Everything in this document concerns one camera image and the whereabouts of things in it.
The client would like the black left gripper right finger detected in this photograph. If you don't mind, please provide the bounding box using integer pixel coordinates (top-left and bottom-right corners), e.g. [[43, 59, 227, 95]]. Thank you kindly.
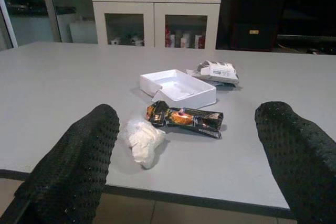
[[255, 101, 336, 224]]

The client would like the black snack wrapper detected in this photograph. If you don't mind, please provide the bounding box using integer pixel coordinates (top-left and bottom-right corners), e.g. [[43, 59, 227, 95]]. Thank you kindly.
[[145, 100, 225, 140]]

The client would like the white storage box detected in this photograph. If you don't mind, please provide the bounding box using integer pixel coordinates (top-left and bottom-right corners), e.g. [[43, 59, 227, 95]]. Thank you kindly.
[[69, 20, 99, 44]]

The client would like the red white carton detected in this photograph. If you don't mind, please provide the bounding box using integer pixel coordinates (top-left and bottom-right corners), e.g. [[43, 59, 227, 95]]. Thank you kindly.
[[194, 34, 206, 49], [165, 25, 172, 48]]

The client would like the silver door frame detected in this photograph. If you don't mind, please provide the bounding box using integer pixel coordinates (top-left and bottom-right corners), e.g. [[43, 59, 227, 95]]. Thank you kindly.
[[38, 0, 63, 43]]

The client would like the white open cardboard box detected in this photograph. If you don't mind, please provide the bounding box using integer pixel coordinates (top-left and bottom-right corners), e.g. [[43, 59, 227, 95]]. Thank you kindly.
[[139, 69, 217, 109]]

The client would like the white glass-door cabinet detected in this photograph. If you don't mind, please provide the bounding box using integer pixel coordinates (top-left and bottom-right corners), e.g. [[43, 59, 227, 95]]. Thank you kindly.
[[92, 0, 222, 50]]

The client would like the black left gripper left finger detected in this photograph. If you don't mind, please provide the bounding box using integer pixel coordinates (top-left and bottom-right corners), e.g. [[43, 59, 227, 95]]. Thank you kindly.
[[0, 103, 120, 224]]

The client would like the black drawer cabinet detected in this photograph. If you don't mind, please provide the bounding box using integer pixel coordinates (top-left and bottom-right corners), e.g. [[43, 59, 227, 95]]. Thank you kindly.
[[230, 0, 279, 52]]

